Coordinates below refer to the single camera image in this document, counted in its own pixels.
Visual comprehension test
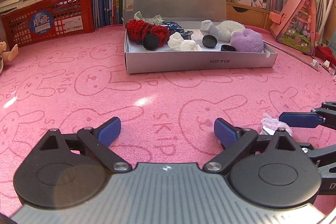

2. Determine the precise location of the green checked cloth scrunchie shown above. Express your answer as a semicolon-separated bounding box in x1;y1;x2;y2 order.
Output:
134;11;164;25

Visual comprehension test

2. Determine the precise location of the blue patterned cloth pouch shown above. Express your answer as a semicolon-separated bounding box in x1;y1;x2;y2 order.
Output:
161;21;193;40

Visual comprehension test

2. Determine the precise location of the pink triangular toy house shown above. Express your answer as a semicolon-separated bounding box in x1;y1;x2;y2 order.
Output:
269;0;318;56

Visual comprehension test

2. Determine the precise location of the white fluffy plush toy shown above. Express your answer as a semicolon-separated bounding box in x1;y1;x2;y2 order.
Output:
217;20;245;43

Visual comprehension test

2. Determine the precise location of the black round container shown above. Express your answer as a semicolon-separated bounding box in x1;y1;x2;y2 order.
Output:
202;35;218;49

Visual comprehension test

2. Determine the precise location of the brown haired doll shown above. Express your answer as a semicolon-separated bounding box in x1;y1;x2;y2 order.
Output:
0;42;19;73

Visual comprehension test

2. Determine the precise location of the silver cardboard box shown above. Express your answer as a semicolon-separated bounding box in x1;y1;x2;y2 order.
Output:
122;0;277;74

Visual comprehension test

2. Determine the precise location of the black round lid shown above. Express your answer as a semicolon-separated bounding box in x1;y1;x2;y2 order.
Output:
142;34;160;51

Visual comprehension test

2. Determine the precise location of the purple fluffy scrunchie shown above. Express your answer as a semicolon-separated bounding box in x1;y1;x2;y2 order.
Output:
230;28;264;53

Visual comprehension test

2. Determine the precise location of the red plastic crate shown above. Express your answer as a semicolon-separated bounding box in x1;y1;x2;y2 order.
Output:
1;0;95;48

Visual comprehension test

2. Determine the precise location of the metal rod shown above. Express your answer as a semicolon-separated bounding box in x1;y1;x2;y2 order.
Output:
263;39;320;71

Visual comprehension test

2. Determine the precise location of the wooden drawer organizer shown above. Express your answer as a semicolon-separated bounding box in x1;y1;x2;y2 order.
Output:
226;2;272;30

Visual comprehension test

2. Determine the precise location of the white cloth scrunchie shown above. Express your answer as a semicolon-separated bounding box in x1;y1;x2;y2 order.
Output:
167;32;202;52

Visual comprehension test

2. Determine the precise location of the red crocheted pouch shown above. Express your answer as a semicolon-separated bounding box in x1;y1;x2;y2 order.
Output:
126;19;170;47

